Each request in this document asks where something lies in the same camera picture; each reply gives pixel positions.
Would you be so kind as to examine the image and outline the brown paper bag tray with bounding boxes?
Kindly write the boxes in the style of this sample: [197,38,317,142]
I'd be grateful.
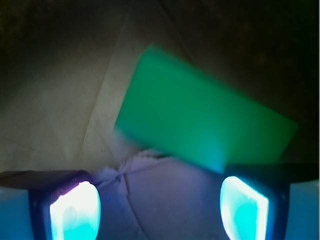
[0,0,320,240]

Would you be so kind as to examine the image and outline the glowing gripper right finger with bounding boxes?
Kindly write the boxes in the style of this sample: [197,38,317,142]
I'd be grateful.
[219,163,320,240]

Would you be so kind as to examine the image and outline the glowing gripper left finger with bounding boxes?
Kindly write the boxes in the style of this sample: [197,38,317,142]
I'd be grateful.
[0,170,101,240]

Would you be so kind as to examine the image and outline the green wooden block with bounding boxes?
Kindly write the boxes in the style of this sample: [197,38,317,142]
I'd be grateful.
[115,46,298,173]

